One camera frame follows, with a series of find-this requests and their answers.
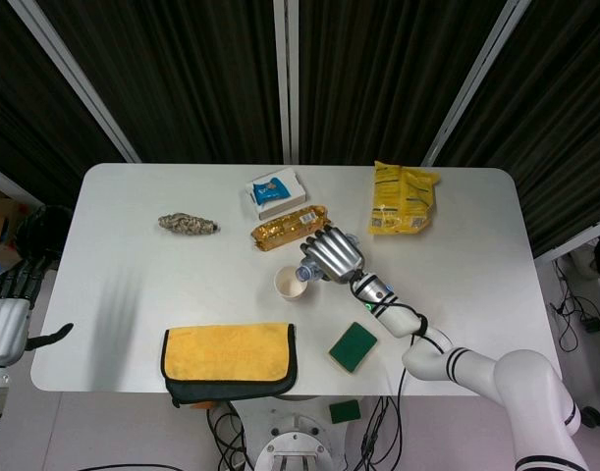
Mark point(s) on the black power adapter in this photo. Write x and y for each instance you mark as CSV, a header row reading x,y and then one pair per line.
x,y
594,324

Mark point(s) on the green and yellow sponge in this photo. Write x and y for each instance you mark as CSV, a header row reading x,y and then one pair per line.
x,y
353,347

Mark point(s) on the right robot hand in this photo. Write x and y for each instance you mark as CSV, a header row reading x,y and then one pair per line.
x,y
336,255

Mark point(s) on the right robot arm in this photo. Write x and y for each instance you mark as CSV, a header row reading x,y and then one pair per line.
x,y
476,365

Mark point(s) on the blue snack packet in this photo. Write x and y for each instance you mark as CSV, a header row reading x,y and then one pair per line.
x,y
270,191

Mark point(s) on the white cardboard box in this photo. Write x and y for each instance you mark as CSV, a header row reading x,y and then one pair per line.
x,y
297,189

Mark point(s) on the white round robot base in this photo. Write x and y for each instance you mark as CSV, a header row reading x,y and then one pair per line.
x,y
297,441

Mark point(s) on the white paper cup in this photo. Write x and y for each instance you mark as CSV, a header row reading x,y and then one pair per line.
x,y
287,287

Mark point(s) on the black helmet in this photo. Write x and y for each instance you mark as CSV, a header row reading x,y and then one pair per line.
x,y
41,233

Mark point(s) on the yellow snack bag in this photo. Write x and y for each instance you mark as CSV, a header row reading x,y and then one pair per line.
x,y
402,198

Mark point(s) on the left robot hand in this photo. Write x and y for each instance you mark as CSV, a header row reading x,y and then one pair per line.
x,y
5,329

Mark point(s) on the black pleated curtain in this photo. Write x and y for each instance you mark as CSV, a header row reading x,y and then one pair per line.
x,y
191,73

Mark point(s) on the gold foil snack package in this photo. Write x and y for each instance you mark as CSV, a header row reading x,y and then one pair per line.
x,y
280,230

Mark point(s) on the transparent plastic water bottle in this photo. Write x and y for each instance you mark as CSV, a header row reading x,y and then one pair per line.
x,y
307,272

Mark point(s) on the small orange object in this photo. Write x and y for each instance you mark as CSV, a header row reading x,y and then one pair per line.
x,y
204,405

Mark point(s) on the white frame post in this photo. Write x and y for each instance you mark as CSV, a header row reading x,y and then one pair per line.
x,y
476,83
286,83
78,83

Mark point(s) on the yellow cloth with dark edge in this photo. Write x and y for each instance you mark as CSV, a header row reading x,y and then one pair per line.
x,y
226,350

